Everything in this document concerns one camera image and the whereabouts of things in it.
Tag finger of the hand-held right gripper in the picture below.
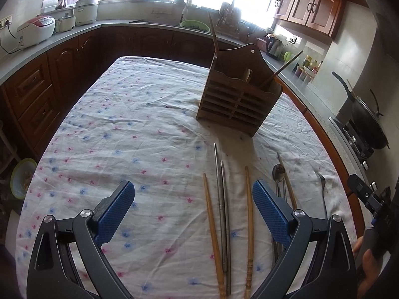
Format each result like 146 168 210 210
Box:
347 174 380 213

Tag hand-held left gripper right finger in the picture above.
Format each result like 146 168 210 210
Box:
252 180 357 299

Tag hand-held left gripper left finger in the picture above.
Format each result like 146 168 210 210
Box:
26 181 136 299

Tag light carved wooden chopstick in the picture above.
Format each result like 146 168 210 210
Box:
245 166 255 299
203 173 227 299

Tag brown wooden chopstick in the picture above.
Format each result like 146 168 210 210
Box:
277 152 299 211

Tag metal fork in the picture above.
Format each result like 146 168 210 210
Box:
314 170 330 221

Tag metal spoon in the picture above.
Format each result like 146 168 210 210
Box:
272 164 288 264

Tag wooden utensil holder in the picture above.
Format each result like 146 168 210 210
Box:
196 44 284 138

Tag person's right hand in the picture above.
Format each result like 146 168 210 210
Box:
353 236 391 291

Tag gas stove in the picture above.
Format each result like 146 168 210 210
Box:
328 116 375 175

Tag black wok with lid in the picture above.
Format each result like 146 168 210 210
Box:
331 71 391 150

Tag white floral tablecloth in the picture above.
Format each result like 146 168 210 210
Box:
15 55 359 299

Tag green bowl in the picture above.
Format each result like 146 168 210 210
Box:
10 157 38 200

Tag row of spice jars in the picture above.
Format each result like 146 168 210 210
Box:
294 54 322 83

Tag wooden lower cabinets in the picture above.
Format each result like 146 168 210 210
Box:
0 26 219 164

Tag wooden cabinets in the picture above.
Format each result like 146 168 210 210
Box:
269 0 347 38
0 26 219 164

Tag electric kettle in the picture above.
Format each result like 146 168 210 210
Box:
265 34 285 58

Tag grey kitchen countertop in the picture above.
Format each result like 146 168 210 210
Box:
0 19 368 175

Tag wooden upper cabinets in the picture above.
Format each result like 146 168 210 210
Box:
269 0 347 38

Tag red and white rice cooker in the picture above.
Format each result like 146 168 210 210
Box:
16 15 56 50

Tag green colander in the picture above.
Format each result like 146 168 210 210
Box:
180 19 210 33

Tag large white electric cooker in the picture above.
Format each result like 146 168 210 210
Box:
74 0 100 27

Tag curved kitchen faucet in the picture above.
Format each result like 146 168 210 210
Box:
173 0 190 26

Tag black power cord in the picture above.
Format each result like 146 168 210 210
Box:
0 22 20 54

